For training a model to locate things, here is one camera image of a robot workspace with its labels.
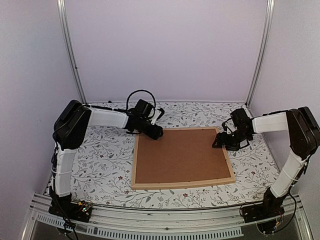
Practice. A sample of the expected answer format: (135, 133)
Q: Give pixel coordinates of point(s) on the brown backing board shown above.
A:
(180, 155)

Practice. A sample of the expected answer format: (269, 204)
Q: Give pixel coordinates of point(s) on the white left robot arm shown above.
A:
(71, 126)

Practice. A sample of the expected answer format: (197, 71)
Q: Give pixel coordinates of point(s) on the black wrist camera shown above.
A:
(238, 117)
(144, 109)

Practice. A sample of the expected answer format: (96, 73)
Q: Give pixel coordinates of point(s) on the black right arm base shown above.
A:
(271, 206)

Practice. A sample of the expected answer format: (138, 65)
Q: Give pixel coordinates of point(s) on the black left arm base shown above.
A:
(64, 207)

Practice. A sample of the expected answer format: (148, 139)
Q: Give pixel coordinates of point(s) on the left aluminium corner post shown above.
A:
(61, 7)

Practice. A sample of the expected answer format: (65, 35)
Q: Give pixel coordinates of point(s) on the right aluminium corner post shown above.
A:
(262, 50)

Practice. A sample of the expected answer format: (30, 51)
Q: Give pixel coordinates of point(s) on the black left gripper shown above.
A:
(155, 134)

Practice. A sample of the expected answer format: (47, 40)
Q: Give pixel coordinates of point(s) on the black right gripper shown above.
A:
(229, 146)

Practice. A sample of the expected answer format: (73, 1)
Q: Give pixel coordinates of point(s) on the floral patterned table cover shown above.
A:
(102, 170)

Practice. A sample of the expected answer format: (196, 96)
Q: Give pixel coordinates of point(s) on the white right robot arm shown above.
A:
(304, 137)

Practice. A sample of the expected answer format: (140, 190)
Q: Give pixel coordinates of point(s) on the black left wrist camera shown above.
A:
(144, 109)

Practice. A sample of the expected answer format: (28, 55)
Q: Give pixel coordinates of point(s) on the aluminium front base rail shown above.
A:
(123, 223)

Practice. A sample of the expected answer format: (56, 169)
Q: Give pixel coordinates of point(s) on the aluminium corner post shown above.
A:
(61, 7)
(262, 50)

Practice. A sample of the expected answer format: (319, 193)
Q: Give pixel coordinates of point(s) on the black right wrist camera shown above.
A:
(238, 117)

